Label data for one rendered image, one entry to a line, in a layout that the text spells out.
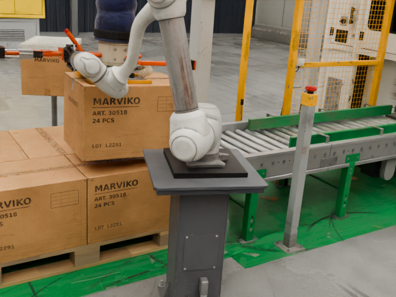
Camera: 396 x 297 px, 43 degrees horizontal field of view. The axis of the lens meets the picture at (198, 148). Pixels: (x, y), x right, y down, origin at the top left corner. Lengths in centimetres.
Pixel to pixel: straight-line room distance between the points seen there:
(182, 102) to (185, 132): 12
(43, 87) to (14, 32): 595
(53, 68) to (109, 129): 159
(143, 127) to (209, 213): 68
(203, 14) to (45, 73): 135
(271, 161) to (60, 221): 131
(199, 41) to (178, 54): 217
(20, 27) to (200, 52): 636
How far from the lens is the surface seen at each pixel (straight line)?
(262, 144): 348
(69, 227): 280
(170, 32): 200
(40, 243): 279
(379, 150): 388
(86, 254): 292
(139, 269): 293
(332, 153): 351
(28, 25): 1018
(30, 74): 421
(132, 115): 269
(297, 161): 307
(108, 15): 268
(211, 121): 218
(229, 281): 288
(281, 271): 304
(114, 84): 240
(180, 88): 202
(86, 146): 266
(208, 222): 234
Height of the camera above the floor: 156
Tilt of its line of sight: 18 degrees down
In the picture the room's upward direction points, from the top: 4 degrees clockwise
